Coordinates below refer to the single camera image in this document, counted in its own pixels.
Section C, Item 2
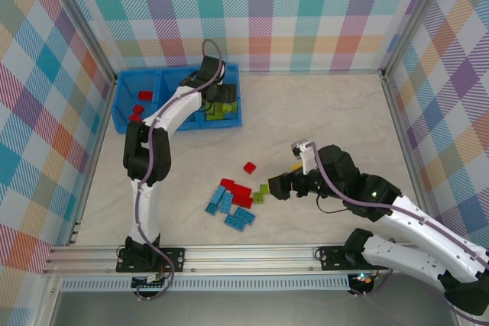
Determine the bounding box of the aluminium back floor rail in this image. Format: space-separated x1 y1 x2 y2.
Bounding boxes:
238 69 385 76

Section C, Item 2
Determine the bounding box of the aluminium slotted mounting rail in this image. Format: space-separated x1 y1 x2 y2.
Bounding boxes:
41 244 465 276

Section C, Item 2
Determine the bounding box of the green circuit board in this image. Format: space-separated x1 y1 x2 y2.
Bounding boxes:
131 273 169 289

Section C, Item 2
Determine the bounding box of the aluminium side floor rail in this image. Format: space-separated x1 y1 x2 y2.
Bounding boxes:
380 69 431 208
66 76 118 247

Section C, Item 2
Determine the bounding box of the small lit circuit board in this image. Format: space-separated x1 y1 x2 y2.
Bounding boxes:
351 272 374 286

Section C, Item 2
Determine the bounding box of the white slotted cable duct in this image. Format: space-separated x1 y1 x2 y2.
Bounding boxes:
60 276 351 292

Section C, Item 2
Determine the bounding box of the thin purple base cable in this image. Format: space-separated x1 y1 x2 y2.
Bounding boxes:
349 266 395 299

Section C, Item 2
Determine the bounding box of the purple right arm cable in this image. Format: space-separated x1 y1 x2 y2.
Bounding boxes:
311 141 489 325

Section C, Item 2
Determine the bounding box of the aluminium upright frame post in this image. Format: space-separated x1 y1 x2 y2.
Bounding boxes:
380 0 459 79
45 0 118 82

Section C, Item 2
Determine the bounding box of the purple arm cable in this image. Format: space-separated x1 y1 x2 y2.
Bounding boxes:
131 38 227 302
311 141 489 325

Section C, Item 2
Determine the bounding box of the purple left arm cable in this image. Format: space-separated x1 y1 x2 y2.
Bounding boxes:
131 38 227 302

